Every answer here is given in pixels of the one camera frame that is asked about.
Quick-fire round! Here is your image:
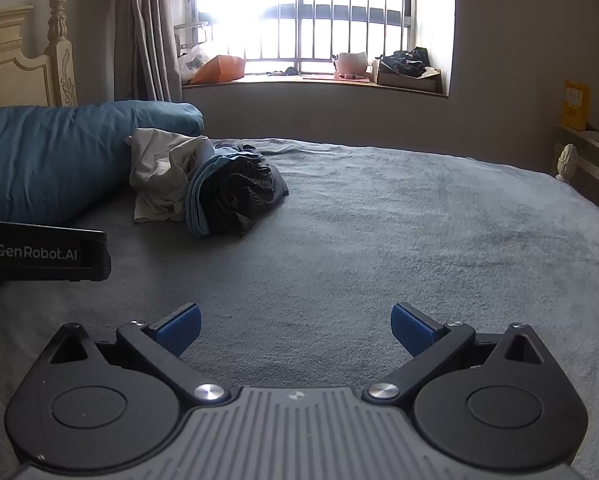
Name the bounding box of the open cardboard box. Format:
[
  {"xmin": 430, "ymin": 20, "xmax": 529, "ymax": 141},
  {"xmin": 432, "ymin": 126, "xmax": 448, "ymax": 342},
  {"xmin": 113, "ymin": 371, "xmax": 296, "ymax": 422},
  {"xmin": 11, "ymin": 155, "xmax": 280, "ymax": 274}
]
[{"xmin": 376, "ymin": 57, "xmax": 443, "ymax": 94}]

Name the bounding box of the yellow box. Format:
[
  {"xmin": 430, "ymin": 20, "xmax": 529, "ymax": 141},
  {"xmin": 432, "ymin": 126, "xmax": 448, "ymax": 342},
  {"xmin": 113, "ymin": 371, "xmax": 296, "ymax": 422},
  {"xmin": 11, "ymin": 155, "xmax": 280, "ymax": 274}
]
[{"xmin": 561, "ymin": 80, "xmax": 591, "ymax": 131}]

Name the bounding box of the metal window grille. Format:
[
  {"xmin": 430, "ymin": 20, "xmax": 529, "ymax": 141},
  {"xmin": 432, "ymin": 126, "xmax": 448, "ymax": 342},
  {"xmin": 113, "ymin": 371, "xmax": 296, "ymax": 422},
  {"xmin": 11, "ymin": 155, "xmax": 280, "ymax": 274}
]
[{"xmin": 194, "ymin": 0, "xmax": 420, "ymax": 76}]

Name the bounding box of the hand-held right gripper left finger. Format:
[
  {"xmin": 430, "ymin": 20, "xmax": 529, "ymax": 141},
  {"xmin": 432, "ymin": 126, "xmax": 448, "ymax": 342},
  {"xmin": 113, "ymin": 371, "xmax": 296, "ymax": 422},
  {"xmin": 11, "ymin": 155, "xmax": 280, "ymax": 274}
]
[{"xmin": 49, "ymin": 303, "xmax": 230, "ymax": 406}]

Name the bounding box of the cream bedpost finial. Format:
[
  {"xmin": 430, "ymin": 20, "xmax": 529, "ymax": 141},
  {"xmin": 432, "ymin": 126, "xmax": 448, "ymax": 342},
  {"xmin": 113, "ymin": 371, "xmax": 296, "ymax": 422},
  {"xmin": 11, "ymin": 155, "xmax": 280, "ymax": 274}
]
[{"xmin": 555, "ymin": 143, "xmax": 579, "ymax": 182}]

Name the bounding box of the cream carved headboard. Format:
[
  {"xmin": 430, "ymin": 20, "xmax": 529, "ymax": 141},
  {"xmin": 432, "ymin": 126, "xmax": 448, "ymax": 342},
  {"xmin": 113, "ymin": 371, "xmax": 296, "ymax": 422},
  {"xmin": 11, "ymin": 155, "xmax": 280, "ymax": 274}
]
[{"xmin": 0, "ymin": 0, "xmax": 78, "ymax": 109}]

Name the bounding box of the orange bag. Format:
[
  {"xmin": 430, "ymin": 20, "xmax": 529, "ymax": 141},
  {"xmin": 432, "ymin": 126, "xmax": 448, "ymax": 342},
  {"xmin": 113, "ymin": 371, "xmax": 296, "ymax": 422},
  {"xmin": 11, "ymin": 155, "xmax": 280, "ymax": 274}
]
[{"xmin": 192, "ymin": 54, "xmax": 247, "ymax": 84}]

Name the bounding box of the grey curtain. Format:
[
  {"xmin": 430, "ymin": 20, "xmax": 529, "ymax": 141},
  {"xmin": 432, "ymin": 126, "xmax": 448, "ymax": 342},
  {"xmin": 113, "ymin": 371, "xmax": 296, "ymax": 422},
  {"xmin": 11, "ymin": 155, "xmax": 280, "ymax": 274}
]
[{"xmin": 113, "ymin": 0, "xmax": 186, "ymax": 104}]

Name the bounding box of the white button shirt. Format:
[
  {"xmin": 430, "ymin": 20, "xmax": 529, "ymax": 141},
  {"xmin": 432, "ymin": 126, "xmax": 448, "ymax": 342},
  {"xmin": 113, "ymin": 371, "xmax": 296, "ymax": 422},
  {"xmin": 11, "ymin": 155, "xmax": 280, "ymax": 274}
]
[{"xmin": 128, "ymin": 128, "xmax": 216, "ymax": 224}]

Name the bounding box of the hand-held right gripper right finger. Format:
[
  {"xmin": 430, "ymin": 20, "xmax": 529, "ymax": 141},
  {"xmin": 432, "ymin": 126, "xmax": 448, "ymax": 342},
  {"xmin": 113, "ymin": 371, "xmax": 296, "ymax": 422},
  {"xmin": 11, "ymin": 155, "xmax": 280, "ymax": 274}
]
[{"xmin": 363, "ymin": 303, "xmax": 547, "ymax": 406}]

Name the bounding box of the black cloth bundle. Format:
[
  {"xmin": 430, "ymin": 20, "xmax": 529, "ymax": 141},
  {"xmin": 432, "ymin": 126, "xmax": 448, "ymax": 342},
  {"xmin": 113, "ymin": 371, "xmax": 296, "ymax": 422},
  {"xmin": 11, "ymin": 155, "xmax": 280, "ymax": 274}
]
[{"xmin": 379, "ymin": 47, "xmax": 431, "ymax": 79}]

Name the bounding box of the metal window rack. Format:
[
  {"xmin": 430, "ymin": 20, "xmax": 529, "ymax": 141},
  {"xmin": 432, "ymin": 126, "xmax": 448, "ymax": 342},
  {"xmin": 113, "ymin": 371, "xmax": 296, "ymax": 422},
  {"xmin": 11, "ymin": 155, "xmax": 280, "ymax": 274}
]
[{"xmin": 174, "ymin": 20, "xmax": 212, "ymax": 58}]

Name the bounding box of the dark clothes pile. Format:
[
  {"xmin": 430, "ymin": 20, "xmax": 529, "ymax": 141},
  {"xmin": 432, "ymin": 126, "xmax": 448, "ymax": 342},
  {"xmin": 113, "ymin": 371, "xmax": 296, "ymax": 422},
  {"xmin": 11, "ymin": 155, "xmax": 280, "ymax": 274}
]
[{"xmin": 184, "ymin": 152, "xmax": 265, "ymax": 238}]

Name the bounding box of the teal pillow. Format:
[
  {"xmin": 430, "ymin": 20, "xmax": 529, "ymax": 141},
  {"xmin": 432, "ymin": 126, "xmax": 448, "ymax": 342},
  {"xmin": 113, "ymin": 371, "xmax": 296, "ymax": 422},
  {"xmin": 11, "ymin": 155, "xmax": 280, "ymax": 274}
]
[{"xmin": 0, "ymin": 100, "xmax": 205, "ymax": 227}]

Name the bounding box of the grey bed blanket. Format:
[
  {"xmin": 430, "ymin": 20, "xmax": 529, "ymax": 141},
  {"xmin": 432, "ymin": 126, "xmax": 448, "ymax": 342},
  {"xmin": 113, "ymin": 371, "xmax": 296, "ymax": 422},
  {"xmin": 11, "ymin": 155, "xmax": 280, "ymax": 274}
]
[{"xmin": 0, "ymin": 137, "xmax": 599, "ymax": 480}]

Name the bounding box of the dark grey garment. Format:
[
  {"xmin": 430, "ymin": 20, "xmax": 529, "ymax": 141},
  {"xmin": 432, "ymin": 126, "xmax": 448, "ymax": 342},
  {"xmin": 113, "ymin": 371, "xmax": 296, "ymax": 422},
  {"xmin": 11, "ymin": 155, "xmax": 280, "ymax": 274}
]
[{"xmin": 213, "ymin": 140, "xmax": 290, "ymax": 211}]

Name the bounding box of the white plastic bag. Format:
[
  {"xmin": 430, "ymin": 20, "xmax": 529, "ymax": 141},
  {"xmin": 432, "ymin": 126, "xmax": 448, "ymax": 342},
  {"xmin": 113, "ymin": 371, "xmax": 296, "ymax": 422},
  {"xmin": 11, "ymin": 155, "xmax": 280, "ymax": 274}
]
[{"xmin": 178, "ymin": 45, "xmax": 211, "ymax": 86}]

